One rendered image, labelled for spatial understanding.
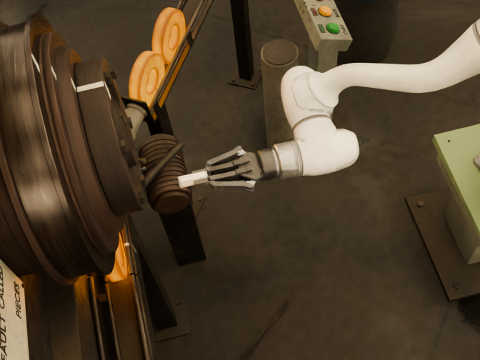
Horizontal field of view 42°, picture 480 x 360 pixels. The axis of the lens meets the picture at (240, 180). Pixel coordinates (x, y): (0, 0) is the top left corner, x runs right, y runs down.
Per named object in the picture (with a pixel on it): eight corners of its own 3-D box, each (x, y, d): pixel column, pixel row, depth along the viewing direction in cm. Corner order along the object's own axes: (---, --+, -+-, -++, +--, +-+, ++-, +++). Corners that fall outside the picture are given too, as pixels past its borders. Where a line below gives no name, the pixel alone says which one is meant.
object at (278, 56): (271, 161, 241) (266, 69, 196) (263, 136, 247) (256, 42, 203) (301, 153, 241) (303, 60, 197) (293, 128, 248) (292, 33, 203)
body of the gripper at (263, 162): (278, 185, 155) (241, 193, 154) (269, 157, 160) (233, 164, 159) (280, 168, 149) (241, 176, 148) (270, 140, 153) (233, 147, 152)
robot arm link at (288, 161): (290, 153, 161) (268, 158, 161) (293, 132, 154) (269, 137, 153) (301, 183, 157) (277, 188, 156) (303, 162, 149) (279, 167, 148)
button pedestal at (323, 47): (308, 156, 240) (311, 41, 188) (290, 108, 253) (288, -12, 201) (348, 146, 241) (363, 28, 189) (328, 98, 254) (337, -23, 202)
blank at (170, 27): (146, 38, 170) (157, 41, 169) (168, -5, 175) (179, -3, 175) (159, 72, 184) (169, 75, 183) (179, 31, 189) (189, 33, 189)
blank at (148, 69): (122, 85, 164) (133, 88, 163) (146, 38, 170) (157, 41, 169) (137, 116, 178) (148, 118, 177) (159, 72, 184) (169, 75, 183)
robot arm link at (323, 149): (300, 186, 158) (286, 140, 163) (358, 173, 160) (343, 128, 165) (306, 167, 148) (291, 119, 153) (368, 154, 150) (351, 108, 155)
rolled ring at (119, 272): (99, 184, 140) (84, 188, 140) (112, 257, 130) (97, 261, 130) (118, 223, 156) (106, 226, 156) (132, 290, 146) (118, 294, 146)
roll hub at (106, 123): (128, 243, 117) (86, 160, 93) (108, 126, 132) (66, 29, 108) (158, 235, 118) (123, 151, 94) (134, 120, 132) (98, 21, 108)
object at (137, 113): (116, 139, 172) (110, 128, 167) (130, 112, 176) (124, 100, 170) (136, 144, 171) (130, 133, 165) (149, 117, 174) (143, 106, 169)
